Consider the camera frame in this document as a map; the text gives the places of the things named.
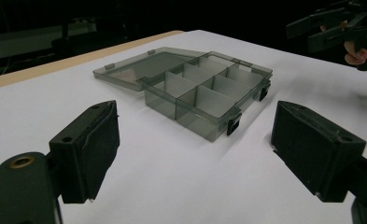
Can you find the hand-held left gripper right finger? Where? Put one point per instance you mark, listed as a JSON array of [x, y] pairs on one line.
[[315, 149]]

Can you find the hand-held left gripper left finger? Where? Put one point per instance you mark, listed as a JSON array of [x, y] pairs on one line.
[[84, 155]]

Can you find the transparent grey compartment storage box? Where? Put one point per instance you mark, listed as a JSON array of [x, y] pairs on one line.
[[200, 90]]

